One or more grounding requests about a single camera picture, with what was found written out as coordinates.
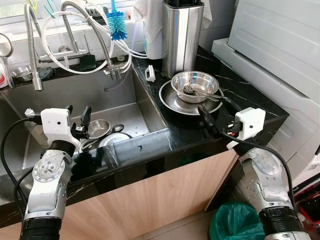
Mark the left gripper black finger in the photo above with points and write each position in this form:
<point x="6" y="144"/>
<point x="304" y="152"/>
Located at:
<point x="69" y="110"/>
<point x="86" y="116"/>

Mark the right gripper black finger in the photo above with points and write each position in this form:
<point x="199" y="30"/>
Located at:
<point x="230" y="104"/>
<point x="209" y="119"/>

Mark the steel ladle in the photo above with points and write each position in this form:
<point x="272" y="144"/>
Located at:
<point x="191" y="90"/>

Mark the large steel plate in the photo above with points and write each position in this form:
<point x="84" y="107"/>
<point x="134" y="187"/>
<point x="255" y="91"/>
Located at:
<point x="170" y="102"/>

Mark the large steel bowl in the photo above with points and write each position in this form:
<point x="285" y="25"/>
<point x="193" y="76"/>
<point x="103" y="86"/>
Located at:
<point x="195" y="78"/>

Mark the small steel bowl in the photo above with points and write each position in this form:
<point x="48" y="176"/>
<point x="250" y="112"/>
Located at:
<point x="99" y="127"/>
<point x="22" y="74"/>

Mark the small steel plate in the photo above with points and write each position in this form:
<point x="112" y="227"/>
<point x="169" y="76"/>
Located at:
<point x="116" y="140"/>

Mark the stainless steel sink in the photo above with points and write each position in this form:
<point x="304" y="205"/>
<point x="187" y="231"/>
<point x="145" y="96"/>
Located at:
<point x="120" y="100"/>

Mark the grey scouring pad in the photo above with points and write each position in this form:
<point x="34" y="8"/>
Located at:
<point x="45" y="74"/>

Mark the dark green sponge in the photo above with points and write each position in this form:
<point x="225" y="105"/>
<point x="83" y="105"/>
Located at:
<point x="89" y="62"/>

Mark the chrome mixer tap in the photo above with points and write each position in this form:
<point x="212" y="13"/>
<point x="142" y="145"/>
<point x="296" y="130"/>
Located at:
<point x="72" y="54"/>

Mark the small white plastic clip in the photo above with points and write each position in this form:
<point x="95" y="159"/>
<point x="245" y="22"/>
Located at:
<point x="150" y="73"/>

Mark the white countertop dishwasher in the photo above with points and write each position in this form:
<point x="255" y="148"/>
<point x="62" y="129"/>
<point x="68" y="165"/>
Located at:
<point x="275" y="45"/>

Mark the white front-load washer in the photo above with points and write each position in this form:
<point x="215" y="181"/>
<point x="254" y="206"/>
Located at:
<point x="307" y="165"/>

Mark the steel knife block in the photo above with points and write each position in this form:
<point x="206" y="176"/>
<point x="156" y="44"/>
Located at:
<point x="181" y="40"/>

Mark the steel mesh strainer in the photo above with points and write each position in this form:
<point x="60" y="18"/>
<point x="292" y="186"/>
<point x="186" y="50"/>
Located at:
<point x="7" y="45"/>

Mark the green rubbish bag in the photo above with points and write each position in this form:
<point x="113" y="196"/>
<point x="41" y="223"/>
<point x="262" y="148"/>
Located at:
<point x="235" y="222"/>

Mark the wooden sink cabinet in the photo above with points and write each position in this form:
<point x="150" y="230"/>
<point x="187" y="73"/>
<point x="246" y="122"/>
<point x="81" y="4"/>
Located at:
<point x="150" y="195"/>

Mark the blue bottle brush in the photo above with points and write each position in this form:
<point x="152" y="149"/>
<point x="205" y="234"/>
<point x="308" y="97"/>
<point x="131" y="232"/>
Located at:
<point x="116" y="25"/>

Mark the white hanging cloth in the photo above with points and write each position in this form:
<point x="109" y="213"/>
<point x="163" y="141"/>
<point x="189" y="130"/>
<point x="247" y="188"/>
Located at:
<point x="150" y="27"/>

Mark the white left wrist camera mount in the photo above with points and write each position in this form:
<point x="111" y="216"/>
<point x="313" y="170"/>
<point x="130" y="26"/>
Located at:
<point x="55" y="122"/>

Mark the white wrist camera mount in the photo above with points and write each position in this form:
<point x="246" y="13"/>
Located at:
<point x="248" y="122"/>
<point x="55" y="122"/>

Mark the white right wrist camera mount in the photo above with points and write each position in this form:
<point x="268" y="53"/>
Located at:
<point x="248" y="122"/>

